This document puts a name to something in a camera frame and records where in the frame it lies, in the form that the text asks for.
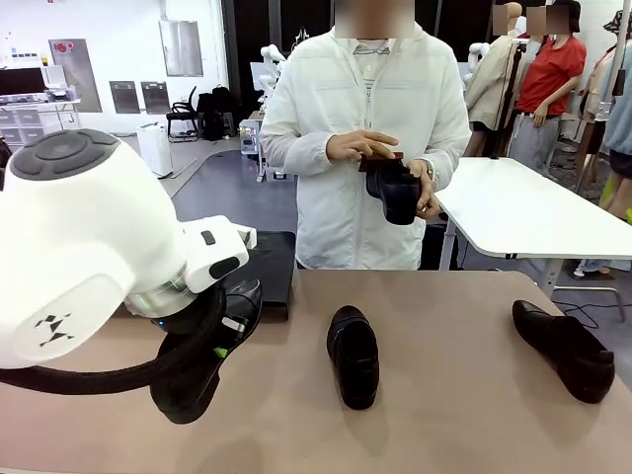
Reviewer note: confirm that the steel fire cabinet red sign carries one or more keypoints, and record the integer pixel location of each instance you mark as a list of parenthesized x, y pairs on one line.
[(81, 74)]

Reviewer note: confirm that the white table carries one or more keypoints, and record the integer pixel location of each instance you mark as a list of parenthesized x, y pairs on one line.
[(518, 207)]

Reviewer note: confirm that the person's right hand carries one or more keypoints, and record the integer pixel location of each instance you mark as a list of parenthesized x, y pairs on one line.
[(350, 145)]

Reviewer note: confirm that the person's left hand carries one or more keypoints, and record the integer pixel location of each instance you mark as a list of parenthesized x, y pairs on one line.
[(428, 197)]

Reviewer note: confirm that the white rolling desk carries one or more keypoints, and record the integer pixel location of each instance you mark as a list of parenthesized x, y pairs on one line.
[(49, 101)]

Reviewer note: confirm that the black bags pile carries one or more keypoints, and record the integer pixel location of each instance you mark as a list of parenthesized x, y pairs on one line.
[(214, 113)]

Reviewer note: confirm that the lit computer tower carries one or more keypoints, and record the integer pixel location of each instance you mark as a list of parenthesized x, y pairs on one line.
[(247, 138)]

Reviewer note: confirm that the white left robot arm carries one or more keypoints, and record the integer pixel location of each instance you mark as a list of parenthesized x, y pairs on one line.
[(74, 237)]

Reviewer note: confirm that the white clothes rack pole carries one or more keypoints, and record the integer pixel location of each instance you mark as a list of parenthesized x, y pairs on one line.
[(615, 59)]

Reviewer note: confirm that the small steel wall panel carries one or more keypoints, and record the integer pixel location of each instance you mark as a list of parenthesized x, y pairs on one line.
[(124, 98), (155, 98)]

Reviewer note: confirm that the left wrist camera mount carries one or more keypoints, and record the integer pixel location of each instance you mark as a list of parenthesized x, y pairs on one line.
[(247, 236)]

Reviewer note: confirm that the person torso white jacket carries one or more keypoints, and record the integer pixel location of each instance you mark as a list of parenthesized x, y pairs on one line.
[(326, 207)]

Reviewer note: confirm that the person's right forearm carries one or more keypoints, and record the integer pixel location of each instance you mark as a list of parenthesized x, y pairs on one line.
[(296, 148)]

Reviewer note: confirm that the blue grey garment mannequin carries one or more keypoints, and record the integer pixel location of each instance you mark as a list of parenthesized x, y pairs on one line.
[(622, 123)]

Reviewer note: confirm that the black computer monitor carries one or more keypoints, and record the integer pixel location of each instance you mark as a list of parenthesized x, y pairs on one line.
[(22, 81)]

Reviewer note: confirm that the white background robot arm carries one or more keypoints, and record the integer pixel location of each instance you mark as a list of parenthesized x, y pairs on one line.
[(271, 59), (476, 54)]

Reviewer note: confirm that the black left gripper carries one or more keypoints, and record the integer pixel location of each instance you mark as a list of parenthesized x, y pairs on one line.
[(182, 328)]

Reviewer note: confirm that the person's left forearm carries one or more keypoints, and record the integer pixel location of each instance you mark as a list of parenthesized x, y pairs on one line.
[(451, 163)]

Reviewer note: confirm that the white air purifier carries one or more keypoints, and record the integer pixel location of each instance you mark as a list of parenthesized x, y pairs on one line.
[(154, 148)]

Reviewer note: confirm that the large steel wall cabinet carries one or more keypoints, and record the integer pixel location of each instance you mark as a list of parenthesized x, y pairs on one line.
[(180, 49)]

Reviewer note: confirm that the black leather dress shoe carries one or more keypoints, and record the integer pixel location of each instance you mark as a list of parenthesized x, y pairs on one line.
[(187, 395), (568, 350)]

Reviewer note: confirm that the beige coat mannequin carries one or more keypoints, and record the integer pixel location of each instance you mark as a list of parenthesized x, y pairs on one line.
[(489, 84)]

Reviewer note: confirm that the black office chair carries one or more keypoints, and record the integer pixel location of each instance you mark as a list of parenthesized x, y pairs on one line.
[(181, 116)]

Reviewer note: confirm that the white drawer unit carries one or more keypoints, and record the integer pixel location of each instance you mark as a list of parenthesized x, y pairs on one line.
[(54, 76)]

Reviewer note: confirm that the dark patterned hat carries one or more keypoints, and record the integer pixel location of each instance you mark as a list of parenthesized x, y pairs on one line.
[(619, 22)]

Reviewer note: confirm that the black leather loafer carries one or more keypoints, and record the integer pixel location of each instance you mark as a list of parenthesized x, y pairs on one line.
[(397, 197), (353, 360)]

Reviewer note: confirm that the red shirt figure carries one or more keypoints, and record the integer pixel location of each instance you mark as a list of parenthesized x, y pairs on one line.
[(548, 74)]

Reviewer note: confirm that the black metal shoe stand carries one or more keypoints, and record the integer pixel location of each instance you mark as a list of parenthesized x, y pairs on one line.
[(276, 276)]

